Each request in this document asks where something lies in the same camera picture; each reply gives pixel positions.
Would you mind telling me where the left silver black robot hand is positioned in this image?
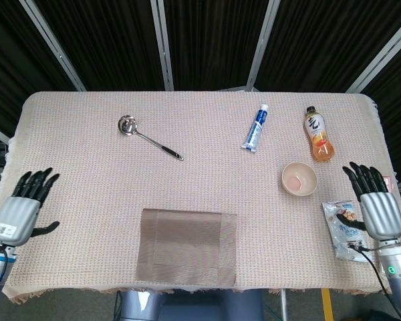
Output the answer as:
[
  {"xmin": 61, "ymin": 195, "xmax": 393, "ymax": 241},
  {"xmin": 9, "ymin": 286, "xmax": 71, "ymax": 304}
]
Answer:
[{"xmin": 0, "ymin": 167, "xmax": 61, "ymax": 247}]

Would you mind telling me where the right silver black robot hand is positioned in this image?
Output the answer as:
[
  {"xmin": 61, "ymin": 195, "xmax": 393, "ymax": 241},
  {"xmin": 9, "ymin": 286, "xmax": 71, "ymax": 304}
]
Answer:
[{"xmin": 336, "ymin": 161, "xmax": 401, "ymax": 241}]

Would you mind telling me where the light brown bowl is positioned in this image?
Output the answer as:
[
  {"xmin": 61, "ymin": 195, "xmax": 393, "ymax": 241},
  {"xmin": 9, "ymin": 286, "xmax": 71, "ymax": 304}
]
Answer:
[{"xmin": 281, "ymin": 161, "xmax": 319, "ymax": 197}]

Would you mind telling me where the brown woven placemat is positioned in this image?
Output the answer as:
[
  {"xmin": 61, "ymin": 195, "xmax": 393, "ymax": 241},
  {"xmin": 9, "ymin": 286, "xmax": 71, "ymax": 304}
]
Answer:
[{"xmin": 136, "ymin": 208, "xmax": 238, "ymax": 288}]

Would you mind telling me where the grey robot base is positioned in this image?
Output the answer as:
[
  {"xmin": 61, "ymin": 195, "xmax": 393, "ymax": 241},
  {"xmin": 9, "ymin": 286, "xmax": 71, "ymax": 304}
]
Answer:
[{"xmin": 115, "ymin": 289, "xmax": 265, "ymax": 321}]

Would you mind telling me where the long red white box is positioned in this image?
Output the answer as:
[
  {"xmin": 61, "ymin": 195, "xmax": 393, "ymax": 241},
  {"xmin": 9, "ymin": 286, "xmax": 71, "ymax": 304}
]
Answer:
[{"xmin": 382, "ymin": 173, "xmax": 398, "ymax": 194}]

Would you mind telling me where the white snack bag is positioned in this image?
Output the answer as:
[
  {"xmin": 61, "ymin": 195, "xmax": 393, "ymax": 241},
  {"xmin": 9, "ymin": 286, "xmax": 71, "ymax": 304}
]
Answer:
[{"xmin": 321, "ymin": 200, "xmax": 372, "ymax": 263}]

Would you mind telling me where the beige woven tablecloth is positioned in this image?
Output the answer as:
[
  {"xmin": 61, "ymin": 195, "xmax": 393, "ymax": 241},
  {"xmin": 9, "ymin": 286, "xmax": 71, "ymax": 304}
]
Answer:
[{"xmin": 0, "ymin": 90, "xmax": 401, "ymax": 305}]

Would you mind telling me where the orange drink bottle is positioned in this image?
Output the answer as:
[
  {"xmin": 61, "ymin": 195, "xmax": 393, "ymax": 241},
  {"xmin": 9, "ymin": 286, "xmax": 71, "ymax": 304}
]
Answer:
[{"xmin": 303, "ymin": 106, "xmax": 336, "ymax": 163}]

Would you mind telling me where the dark pleated curtain panel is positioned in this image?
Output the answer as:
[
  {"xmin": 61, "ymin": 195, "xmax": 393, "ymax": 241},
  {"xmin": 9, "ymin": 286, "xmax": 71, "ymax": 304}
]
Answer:
[
  {"xmin": 360, "ymin": 33, "xmax": 401, "ymax": 188},
  {"xmin": 163, "ymin": 0, "xmax": 271, "ymax": 91},
  {"xmin": 0, "ymin": 0, "xmax": 81, "ymax": 134},
  {"xmin": 253, "ymin": 0, "xmax": 401, "ymax": 93},
  {"xmin": 33, "ymin": 0, "xmax": 166, "ymax": 92}
]

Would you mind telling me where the blue white toothpaste tube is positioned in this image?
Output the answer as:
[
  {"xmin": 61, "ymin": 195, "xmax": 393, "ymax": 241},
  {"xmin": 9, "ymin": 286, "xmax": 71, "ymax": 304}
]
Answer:
[{"xmin": 241, "ymin": 103, "xmax": 269, "ymax": 153}]

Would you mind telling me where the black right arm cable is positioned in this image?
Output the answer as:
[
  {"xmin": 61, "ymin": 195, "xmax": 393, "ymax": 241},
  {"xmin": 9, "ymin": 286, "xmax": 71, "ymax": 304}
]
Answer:
[{"xmin": 347, "ymin": 243, "xmax": 401, "ymax": 321}]

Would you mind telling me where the steel ladle black handle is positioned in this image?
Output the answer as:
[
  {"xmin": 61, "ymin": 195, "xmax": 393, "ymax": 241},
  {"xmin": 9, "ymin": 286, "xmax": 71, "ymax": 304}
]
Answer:
[{"xmin": 117, "ymin": 114, "xmax": 184, "ymax": 162}]

